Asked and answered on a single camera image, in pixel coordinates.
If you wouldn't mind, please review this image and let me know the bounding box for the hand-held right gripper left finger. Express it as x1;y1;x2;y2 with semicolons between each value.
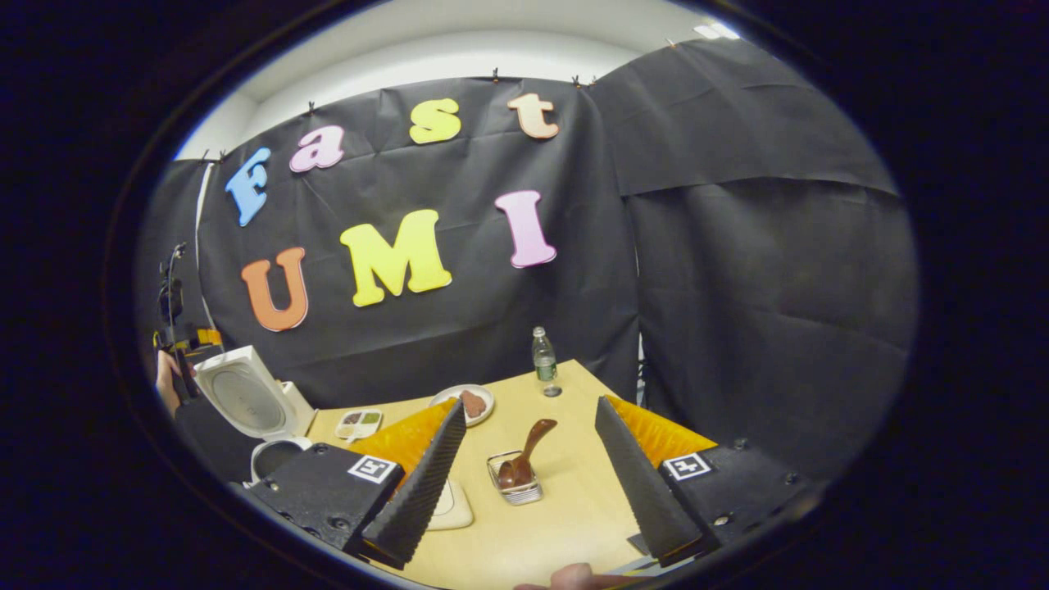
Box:
246;397;468;570

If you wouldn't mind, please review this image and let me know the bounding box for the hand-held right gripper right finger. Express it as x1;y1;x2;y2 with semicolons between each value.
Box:
594;395;824;566

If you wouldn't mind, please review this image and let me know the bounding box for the clear container of rice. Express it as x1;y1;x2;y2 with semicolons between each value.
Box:
426;478;475;532

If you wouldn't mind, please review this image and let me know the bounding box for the white rice cooker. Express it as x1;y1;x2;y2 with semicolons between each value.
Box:
193;345;319;484

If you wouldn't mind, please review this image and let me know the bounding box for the clear wire chopstick holder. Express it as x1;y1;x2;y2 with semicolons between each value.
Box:
486;449;545;506

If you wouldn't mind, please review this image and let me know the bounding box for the brown wooden spoon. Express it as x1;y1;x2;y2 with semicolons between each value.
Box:
497;418;559;491

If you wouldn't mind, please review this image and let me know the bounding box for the white round plate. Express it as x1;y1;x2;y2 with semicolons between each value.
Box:
429;384;496;428

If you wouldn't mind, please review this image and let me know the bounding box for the white divided grain dish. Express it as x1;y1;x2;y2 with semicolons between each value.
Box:
335;408;384;442

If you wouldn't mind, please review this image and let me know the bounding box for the green label water bottle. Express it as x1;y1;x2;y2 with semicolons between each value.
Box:
531;326;560;394

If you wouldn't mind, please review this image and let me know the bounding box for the black backdrop cloth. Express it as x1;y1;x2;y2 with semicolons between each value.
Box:
135;37;919;492

